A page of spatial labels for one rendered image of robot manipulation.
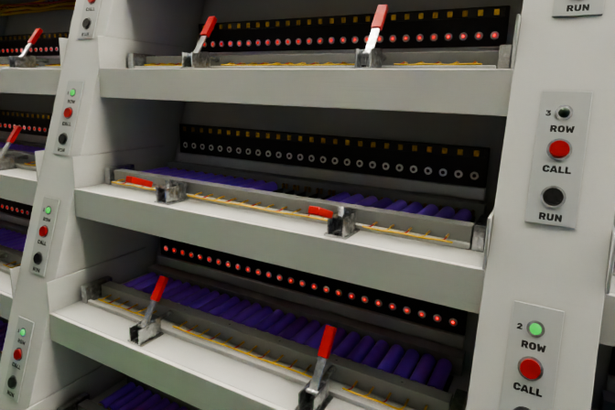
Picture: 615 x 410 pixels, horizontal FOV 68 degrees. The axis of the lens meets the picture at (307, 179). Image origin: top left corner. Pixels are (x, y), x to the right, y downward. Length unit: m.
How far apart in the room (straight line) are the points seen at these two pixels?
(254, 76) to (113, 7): 0.32
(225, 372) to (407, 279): 0.26
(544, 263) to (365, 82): 0.26
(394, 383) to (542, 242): 0.23
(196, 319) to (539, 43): 0.55
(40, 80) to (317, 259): 0.62
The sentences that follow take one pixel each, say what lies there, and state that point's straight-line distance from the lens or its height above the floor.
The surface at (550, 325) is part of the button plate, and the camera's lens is 0.46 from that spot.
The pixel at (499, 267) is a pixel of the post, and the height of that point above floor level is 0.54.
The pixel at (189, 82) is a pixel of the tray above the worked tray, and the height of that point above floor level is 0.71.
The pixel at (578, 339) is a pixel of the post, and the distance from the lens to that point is 0.47.
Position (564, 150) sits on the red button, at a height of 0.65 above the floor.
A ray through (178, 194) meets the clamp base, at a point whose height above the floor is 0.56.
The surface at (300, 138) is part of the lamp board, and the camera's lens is 0.72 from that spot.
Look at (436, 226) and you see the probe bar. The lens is 0.52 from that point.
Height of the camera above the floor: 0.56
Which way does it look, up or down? 4 degrees up
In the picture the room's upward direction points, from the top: 10 degrees clockwise
